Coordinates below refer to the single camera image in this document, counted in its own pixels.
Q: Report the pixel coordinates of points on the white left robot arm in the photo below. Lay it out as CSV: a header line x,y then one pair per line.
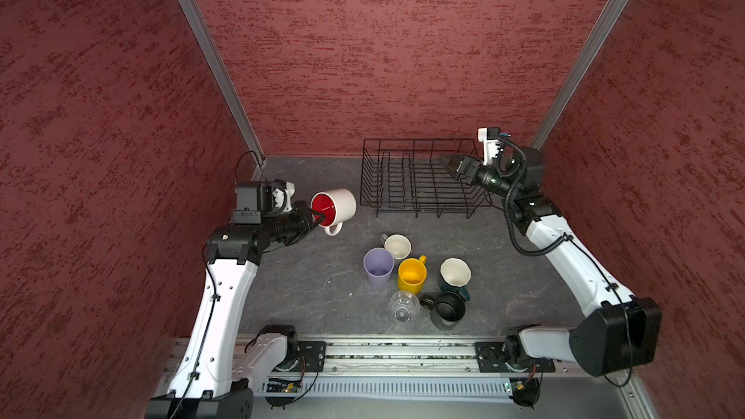
x,y
205,385

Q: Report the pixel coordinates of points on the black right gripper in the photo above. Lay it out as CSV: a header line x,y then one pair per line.
x,y
455,159

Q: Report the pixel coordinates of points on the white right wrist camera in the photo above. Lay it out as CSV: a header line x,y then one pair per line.
x,y
493,146

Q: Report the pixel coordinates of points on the lilac plastic cup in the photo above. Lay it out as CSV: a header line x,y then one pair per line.
x,y
378,264

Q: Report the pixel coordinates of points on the clear glass cup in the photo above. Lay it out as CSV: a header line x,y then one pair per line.
x,y
404,307

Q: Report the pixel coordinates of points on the black mounting plate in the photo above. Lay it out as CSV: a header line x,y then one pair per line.
x,y
312,356
491,359

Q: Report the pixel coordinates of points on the small cream mug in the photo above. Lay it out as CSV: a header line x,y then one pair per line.
x,y
397,245

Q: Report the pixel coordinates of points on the aluminium corner post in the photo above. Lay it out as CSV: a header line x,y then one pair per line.
x,y
200,30
602,28

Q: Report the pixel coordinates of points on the right aluminium corner post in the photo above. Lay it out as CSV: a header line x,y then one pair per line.
x,y
602,28

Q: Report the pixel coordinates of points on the black mug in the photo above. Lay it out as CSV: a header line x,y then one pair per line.
x,y
446,309

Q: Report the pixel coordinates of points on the white mug red inside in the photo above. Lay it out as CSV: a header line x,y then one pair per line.
x,y
339,205

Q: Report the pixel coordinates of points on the left aluminium corner post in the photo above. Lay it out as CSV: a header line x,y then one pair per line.
x,y
200,30

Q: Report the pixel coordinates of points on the black wire dish rack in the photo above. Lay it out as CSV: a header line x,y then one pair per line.
x,y
406,176

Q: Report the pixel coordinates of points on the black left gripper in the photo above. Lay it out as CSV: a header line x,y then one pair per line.
x,y
303,212

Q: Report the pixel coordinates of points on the dark green white-inside mug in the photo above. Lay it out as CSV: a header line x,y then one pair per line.
x,y
454,276

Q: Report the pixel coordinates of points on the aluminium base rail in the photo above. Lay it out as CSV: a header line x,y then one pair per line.
x,y
378,367

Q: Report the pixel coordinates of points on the yellow mug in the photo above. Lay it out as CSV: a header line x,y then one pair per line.
x,y
412,274

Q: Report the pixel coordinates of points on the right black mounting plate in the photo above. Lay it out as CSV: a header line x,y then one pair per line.
x,y
491,359

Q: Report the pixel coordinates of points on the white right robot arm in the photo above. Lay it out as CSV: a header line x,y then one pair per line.
x,y
619,331

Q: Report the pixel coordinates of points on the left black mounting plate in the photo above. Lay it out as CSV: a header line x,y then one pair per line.
x,y
312,356

